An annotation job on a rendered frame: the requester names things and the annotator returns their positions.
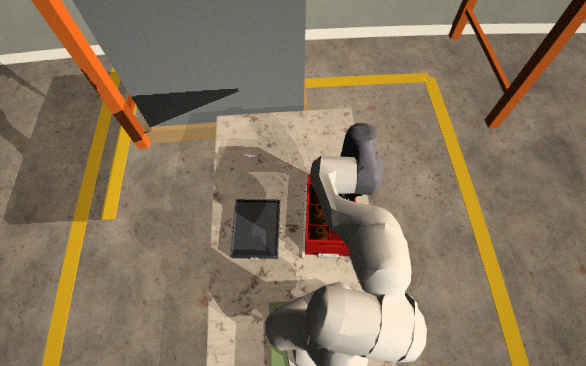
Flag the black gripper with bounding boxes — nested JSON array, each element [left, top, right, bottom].
[[341, 193, 362, 200]]

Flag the red plastic crate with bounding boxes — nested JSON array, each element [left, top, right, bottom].
[[305, 174, 350, 256]]

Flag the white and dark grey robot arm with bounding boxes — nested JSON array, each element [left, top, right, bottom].
[[265, 123, 427, 366]]

